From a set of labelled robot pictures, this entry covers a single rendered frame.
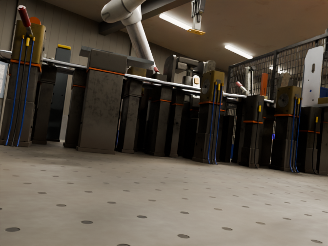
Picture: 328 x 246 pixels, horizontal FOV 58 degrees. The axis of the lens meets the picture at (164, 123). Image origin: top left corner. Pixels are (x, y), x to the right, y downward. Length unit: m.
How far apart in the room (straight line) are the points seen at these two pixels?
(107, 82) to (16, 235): 0.82
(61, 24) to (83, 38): 0.61
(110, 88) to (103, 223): 0.79
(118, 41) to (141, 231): 8.50
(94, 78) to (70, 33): 7.07
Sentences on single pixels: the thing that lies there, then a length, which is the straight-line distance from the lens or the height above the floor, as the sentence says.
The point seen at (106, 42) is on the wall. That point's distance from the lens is 8.46.
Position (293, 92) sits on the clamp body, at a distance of 1.30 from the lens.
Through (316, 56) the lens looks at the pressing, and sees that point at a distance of 1.76.
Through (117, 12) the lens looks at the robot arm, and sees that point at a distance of 1.77.
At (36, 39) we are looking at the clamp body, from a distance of 0.97.
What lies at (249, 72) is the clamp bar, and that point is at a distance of 1.69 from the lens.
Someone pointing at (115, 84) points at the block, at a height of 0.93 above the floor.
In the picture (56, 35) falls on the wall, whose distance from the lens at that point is 7.90.
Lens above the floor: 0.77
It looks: 3 degrees up
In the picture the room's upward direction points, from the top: 7 degrees clockwise
